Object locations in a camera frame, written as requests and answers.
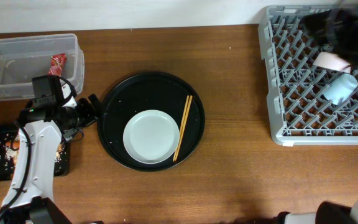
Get wooden chopstick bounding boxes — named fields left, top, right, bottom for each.
left=173, top=95, right=193, bottom=162
left=172, top=95, right=190, bottom=162

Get round black serving tray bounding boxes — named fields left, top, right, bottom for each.
left=98, top=72, right=205, bottom=172

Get clear plastic bin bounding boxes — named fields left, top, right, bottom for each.
left=0, top=34, right=85, bottom=101

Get white bowl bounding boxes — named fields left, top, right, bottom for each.
left=313, top=52, right=351, bottom=73

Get rice and food leftovers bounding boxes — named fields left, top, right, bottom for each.
left=0, top=131, right=70, bottom=179

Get grey dishwasher rack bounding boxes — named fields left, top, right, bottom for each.
left=258, top=5, right=358, bottom=146

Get red snack wrapper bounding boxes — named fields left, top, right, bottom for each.
left=48, top=54, right=67, bottom=77

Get light blue cup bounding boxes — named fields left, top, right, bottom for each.
left=323, top=73, right=358, bottom=105

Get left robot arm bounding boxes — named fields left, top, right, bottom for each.
left=0, top=75, right=103, bottom=223

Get pale green plate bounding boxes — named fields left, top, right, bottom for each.
left=122, top=110, right=180, bottom=164

